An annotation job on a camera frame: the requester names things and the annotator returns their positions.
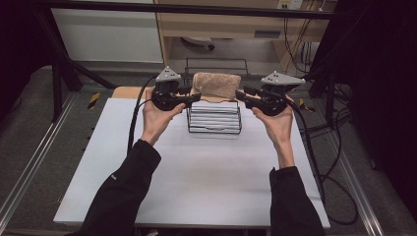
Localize light wooden desk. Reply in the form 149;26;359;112
153;0;338;72

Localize bundle of black floor cables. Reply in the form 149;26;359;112
299;107;352;142

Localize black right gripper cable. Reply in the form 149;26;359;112
286;97;359;226

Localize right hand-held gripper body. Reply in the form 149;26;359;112
244;70;307;117

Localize hanging desk cables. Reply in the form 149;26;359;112
283;16;314;75

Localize white cabinet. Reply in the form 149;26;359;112
50;8;164;64

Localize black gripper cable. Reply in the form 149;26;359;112
127;74;160;155
286;97;359;226

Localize black metal stand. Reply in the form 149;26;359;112
32;9;117;123
276;19;348;130

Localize wooden table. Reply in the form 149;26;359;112
111;86;288;105

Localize aluminium floor rail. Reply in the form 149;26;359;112
328;131;385;236
0;92;78;224

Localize office chair base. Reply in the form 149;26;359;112
180;35;216;51

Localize person's left hand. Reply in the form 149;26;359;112
141;88;187;147

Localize dark curtain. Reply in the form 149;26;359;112
314;0;417;214
0;0;53;119

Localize white table cover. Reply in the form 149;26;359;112
53;97;331;229

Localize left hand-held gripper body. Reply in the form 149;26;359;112
150;66;192;112

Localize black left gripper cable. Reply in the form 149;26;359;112
127;74;160;155

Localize white wall socket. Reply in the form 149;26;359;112
276;0;304;10

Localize black wire rack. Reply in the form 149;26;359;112
183;57;250;135

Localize brown towel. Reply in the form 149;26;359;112
191;72;242;100

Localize black frame crossbar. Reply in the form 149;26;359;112
38;0;348;20

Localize person's right hand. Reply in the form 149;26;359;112
251;94;296;170

